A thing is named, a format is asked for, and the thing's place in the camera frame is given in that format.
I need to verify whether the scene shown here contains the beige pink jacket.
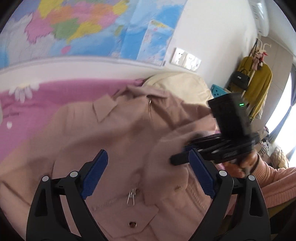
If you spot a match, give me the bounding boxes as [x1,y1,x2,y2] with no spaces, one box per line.
[1,86,216,240]

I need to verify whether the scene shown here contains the forearm in salmon sleeve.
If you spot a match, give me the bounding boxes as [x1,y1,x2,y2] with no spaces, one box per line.
[252,156,296,208]

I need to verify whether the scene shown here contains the person's right hand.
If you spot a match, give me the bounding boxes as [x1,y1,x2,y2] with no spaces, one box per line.
[223,150,259,178]

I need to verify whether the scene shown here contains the mustard yellow hanging sweater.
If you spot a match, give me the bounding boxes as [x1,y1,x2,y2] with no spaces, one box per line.
[237,57,273,120]

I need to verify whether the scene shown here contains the teal plastic basket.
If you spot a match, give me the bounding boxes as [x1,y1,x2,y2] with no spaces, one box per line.
[210,84,228,98]

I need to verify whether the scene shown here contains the cream yellow pillow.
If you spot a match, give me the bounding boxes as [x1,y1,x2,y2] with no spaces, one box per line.
[143,72,213,107]

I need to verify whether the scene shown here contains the black handbag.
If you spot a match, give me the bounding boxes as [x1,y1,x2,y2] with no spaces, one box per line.
[230,69,250,90]

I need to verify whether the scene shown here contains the blue curtain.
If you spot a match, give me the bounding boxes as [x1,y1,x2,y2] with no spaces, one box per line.
[268,64,295,144]

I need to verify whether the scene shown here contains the white coat rack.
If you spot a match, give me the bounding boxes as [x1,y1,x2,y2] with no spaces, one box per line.
[240,38,272,98]

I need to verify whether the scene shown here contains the pink floral bed sheet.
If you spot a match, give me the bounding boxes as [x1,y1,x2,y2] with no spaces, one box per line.
[1,79,143,160]

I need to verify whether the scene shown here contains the white air conditioner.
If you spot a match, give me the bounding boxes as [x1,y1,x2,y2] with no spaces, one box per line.
[248,0,269,37]

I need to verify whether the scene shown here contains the black camera box green light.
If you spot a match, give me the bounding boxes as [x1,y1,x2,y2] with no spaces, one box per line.
[208,93,251,140]

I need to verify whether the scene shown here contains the white wall switch panel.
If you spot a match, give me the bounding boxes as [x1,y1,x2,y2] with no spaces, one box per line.
[170,48,201,71]

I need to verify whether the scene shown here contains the colourful wall map poster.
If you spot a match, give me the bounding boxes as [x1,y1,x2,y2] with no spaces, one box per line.
[1,1,186,68]

